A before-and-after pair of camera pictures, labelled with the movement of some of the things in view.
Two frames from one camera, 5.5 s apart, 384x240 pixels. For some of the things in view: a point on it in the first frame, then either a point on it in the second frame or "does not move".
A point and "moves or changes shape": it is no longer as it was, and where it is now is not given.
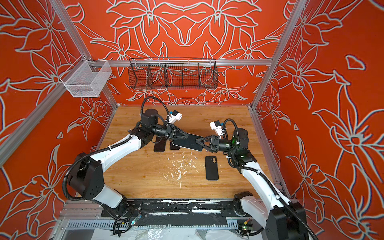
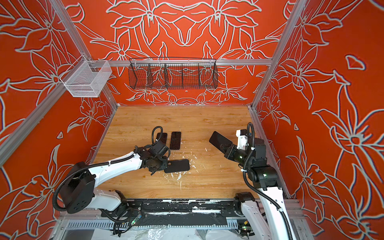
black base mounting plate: x=177 y=208 does not move
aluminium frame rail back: x=181 y=62 does not move
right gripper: x=214 y=143 -> x=229 y=154
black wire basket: x=173 y=73 does not move
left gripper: x=171 y=131 -> x=165 y=159
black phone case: x=211 y=168 -> x=176 y=165
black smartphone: x=189 y=142 moves or changes shape
